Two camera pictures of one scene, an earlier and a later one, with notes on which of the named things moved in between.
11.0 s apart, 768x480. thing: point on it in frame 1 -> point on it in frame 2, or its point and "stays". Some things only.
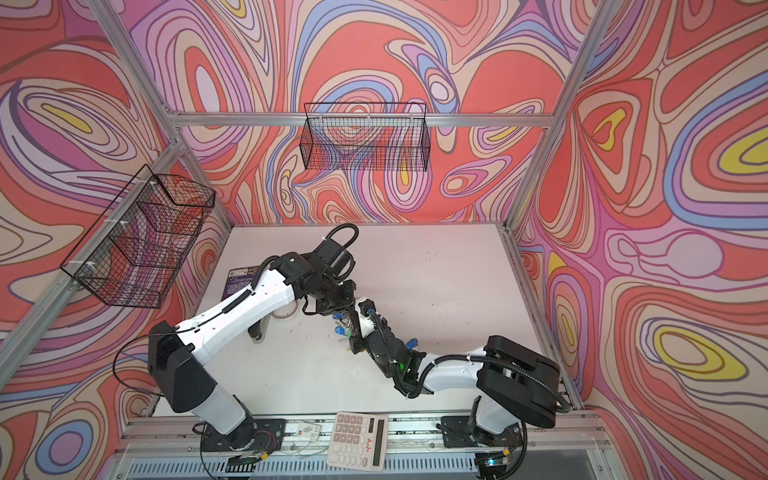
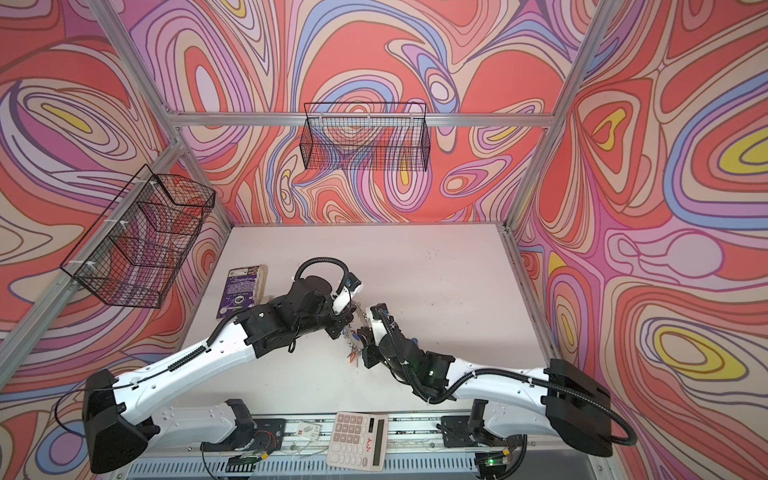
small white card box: [308, 431] stays
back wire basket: [365, 136] stays
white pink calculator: [359, 440] stays
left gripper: [351, 287] -> [344, 320]
